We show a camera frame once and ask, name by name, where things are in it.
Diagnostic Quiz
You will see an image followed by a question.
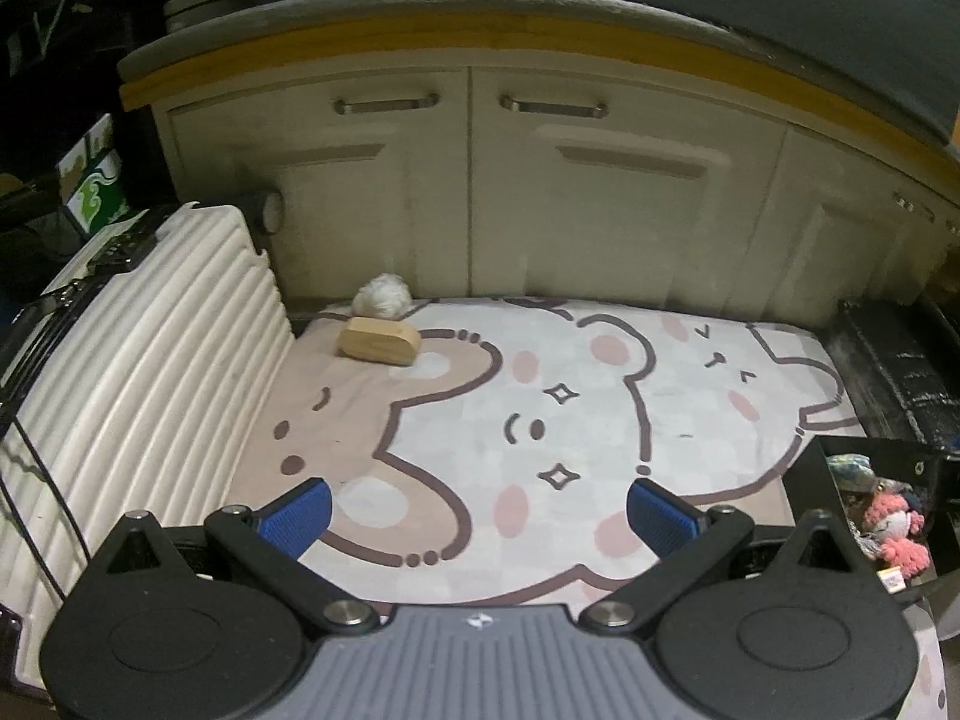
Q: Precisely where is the cartoon bear printed mat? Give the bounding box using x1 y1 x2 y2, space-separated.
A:
221 296 947 720

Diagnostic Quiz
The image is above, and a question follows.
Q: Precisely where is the pink crochet toy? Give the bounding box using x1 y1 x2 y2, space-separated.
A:
861 493 933 569

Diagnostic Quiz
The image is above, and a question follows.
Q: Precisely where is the wooden block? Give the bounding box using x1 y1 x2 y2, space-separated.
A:
337 316 423 368

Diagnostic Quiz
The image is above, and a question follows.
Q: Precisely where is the cream cabinet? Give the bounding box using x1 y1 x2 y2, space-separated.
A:
154 64 960 327

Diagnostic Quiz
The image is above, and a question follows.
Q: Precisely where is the black foam wrapped box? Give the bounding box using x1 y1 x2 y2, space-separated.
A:
828 298 960 455

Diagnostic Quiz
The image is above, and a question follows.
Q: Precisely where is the grey countertop with wood edge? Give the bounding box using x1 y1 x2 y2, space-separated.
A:
118 0 960 192

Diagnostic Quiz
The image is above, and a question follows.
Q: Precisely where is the green white carton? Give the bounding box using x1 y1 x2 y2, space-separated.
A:
58 148 126 235

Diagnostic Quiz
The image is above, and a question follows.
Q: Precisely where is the cream ribbed suitcase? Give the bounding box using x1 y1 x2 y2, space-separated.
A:
0 186 295 695

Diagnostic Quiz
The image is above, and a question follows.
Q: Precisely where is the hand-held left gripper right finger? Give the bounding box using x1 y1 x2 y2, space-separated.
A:
580 477 865 636

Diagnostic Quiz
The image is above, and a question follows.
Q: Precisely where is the metal cabinet handle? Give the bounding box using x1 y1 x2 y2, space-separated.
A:
333 93 440 116
891 190 936 224
498 94 609 119

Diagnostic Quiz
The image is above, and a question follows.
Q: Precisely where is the white fluffy pompom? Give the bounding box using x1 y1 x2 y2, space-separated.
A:
352 273 413 319

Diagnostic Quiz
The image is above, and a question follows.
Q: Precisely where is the dark blue crochet toy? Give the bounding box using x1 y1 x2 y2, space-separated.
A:
823 452 875 494

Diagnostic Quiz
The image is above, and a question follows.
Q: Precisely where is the black cable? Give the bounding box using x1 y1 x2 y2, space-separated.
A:
0 390 102 605

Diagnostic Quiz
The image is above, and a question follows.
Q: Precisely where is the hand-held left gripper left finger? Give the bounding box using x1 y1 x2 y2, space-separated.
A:
97 477 381 636

